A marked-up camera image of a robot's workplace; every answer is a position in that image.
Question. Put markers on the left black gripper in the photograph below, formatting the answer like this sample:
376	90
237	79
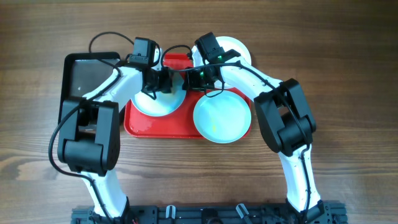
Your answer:
167	86

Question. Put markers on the white plate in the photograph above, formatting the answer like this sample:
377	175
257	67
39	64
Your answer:
232	48

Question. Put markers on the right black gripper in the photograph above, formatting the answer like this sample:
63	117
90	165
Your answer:
191	84

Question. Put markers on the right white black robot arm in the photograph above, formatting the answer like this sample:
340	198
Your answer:
285	120

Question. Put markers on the light blue plate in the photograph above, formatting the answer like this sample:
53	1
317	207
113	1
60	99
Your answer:
166	103
222	119

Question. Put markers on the light blue plate front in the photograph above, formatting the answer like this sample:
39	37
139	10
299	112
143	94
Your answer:
222	119

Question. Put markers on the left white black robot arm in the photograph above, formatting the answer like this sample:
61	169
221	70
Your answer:
88	134

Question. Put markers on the red plastic tray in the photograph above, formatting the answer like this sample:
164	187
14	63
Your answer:
179	124

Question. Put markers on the black mounting rail base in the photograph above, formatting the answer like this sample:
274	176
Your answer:
323	212

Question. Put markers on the black water tray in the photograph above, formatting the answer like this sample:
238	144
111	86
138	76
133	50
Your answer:
82	73

